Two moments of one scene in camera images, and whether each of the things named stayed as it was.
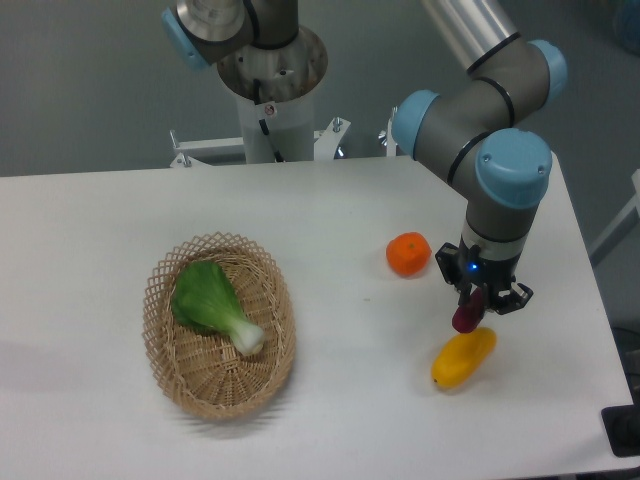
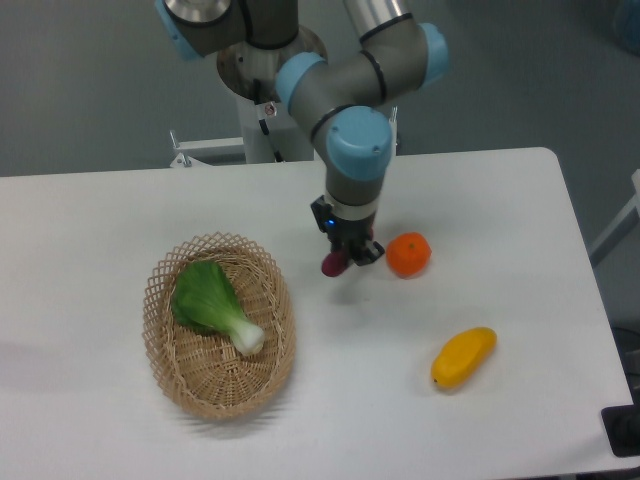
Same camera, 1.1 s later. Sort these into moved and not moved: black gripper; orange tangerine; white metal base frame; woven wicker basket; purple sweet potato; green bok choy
Moved: black gripper; purple sweet potato
Not moved: woven wicker basket; orange tangerine; green bok choy; white metal base frame
